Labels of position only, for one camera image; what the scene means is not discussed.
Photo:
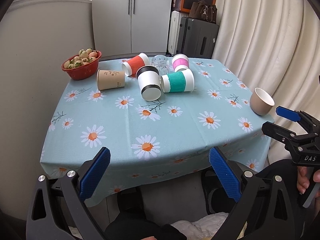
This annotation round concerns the black banded white paper cup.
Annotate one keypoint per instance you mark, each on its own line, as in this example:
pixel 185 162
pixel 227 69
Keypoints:
pixel 149 83

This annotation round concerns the clear glass tumbler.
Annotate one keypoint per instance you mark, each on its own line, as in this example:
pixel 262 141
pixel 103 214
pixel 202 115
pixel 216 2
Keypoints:
pixel 161 62

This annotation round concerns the red sleeved paper cup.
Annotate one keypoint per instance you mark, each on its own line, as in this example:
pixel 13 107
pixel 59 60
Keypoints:
pixel 131 66

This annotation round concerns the cream curtain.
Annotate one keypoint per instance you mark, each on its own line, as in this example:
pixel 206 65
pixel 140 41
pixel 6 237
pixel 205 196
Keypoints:
pixel 272 45

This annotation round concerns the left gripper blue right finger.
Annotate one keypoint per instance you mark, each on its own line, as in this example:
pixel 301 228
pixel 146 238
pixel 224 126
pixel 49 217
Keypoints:
pixel 262 210

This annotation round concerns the pink sleeved paper cup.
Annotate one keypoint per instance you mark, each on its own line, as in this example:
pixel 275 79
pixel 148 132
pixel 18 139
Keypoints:
pixel 180 62

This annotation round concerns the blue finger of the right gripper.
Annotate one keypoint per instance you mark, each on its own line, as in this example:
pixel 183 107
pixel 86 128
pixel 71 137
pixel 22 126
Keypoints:
pixel 309 123
pixel 276 132

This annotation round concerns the brown kraft paper cup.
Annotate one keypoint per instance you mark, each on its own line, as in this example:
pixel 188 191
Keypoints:
pixel 110 79

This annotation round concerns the brown leather handbag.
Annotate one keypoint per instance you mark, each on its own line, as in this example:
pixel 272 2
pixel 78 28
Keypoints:
pixel 202 11

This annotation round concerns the white suitcase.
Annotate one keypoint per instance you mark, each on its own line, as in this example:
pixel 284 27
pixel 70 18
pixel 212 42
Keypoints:
pixel 174 30

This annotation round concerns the dark grey suitcase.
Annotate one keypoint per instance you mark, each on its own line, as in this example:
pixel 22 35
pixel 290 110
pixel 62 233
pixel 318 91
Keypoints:
pixel 197 38

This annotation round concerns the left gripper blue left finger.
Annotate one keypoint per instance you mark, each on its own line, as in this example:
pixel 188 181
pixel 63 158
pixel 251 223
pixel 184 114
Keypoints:
pixel 45 219

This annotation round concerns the red bowl of strawberries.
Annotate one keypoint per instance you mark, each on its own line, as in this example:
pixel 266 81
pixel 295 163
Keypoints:
pixel 83 65

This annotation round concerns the person's right hand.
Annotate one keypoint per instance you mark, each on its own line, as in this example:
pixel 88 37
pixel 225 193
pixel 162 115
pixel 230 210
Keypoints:
pixel 302 180

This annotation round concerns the beige ceramic cup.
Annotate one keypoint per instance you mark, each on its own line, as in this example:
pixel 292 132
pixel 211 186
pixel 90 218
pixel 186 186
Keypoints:
pixel 261 102

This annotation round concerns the green sleeved paper cup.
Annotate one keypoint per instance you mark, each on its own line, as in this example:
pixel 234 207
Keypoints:
pixel 181 81

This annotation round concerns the white double door cabinet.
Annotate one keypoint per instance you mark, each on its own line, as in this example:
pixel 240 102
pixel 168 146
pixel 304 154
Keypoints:
pixel 128 27

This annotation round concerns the daisy print blue tablecloth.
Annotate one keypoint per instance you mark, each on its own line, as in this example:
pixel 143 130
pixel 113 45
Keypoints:
pixel 156 140

